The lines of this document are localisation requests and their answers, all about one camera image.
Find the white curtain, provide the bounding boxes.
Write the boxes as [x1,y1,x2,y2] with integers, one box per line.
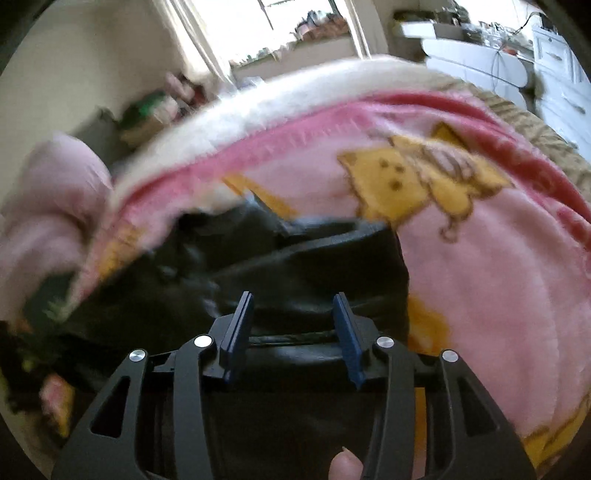
[166,0,232,80]

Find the white dresser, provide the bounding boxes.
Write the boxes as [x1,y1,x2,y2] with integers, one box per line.
[531,23,591,148]

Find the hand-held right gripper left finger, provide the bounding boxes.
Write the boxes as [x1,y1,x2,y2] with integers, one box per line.
[51,291,255,480]

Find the pink printed blanket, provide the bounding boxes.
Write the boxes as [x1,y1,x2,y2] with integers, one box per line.
[39,90,591,472]

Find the window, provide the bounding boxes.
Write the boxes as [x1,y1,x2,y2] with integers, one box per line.
[203,0,370,63]

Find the white desk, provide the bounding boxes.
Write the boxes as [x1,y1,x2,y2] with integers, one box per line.
[401,21,532,108]

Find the windowsill clutter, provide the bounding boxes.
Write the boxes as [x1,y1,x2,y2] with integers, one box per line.
[295,11,352,43]

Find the person's right hand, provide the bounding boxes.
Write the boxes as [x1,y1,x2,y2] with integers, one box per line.
[328,450,366,480]

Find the black leather pants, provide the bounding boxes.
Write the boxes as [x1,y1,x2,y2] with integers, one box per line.
[18,202,416,480]

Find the pink quilt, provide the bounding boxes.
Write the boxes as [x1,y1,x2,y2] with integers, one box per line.
[0,131,116,324]

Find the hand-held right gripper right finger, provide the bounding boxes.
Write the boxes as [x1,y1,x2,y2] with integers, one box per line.
[332,292,539,480]

